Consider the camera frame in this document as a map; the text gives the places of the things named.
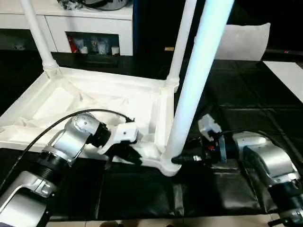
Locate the white plastic table top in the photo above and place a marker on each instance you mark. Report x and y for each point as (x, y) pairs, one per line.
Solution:
(82, 94)

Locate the white plastic table leg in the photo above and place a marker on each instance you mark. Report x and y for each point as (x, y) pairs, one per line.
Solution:
(182, 35)
(201, 59)
(38, 35)

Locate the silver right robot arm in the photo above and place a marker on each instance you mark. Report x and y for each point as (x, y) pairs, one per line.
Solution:
(272, 160)

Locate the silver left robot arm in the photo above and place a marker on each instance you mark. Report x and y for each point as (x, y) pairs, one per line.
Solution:
(68, 139)

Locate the black work mat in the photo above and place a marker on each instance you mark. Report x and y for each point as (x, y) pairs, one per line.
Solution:
(248, 106)

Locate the white flat panel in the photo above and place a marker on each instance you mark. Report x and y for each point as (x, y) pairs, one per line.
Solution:
(286, 78)

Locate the gold sofa label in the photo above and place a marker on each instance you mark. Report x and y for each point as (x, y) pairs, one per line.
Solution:
(169, 48)

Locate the grey printed cushion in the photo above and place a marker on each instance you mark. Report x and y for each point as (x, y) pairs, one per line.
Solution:
(246, 42)

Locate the white glass-door cabinet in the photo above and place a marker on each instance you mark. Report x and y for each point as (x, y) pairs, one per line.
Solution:
(94, 23)

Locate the black sofa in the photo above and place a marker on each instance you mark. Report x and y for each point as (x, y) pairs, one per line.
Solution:
(154, 23)

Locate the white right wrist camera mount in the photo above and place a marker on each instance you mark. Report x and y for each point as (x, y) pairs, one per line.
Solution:
(208, 125)

